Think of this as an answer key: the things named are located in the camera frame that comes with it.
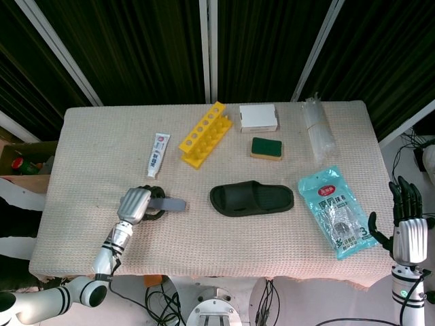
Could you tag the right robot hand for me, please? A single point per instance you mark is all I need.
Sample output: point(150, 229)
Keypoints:
point(409, 237)

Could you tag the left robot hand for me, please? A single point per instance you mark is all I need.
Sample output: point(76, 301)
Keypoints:
point(134, 205)

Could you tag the grey tool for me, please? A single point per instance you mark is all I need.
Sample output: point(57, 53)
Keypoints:
point(170, 204)

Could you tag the black slipper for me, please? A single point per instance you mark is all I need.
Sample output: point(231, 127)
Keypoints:
point(238, 193)

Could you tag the round silver robot base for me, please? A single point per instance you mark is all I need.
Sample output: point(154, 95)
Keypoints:
point(214, 305)

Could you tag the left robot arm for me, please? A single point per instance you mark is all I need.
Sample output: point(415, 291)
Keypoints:
point(105, 258)

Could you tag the white toothpaste tube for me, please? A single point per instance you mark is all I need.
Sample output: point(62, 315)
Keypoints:
point(157, 156)

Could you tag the yellow test tube rack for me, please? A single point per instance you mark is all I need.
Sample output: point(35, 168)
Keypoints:
point(195, 162)

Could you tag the orange block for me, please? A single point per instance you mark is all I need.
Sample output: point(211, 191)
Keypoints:
point(153, 281)

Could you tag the beige waffle tablecloth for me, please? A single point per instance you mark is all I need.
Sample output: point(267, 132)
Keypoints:
point(204, 244)

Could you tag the teal plastic package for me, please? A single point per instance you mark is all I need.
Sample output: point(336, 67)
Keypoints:
point(326, 210)

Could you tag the green bottle with red cap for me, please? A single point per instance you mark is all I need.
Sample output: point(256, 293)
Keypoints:
point(29, 168)

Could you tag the brown cardboard box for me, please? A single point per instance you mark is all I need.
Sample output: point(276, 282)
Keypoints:
point(10, 153)

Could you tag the bundle of clear sticks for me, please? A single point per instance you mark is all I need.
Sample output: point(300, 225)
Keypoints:
point(317, 132)

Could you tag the green and yellow sponge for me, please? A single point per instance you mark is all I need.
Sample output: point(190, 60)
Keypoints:
point(266, 147)

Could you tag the white cardboard box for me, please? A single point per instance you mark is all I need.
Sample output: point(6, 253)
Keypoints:
point(256, 115)

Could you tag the white partition frame post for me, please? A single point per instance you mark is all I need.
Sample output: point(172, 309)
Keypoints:
point(59, 51)
point(203, 51)
point(318, 51)
point(408, 127)
point(17, 127)

